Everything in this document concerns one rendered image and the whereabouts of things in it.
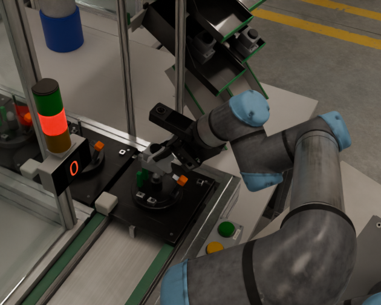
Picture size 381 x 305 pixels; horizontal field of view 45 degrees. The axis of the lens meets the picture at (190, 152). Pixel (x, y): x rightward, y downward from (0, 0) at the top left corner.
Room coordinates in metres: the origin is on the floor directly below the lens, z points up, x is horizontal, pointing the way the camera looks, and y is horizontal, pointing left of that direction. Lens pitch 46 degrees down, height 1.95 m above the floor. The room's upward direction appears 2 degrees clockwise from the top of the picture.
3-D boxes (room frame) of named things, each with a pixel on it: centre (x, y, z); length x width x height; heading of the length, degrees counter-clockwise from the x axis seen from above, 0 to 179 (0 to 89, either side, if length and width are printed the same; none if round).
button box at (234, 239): (0.63, -0.07, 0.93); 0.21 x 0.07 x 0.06; 154
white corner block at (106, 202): (0.76, 0.22, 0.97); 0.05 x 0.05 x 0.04; 64
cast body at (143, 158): (0.81, 0.09, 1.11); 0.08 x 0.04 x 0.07; 64
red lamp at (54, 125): (0.68, 0.28, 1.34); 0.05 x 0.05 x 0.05
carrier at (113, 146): (0.91, 0.32, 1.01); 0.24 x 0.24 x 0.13; 64
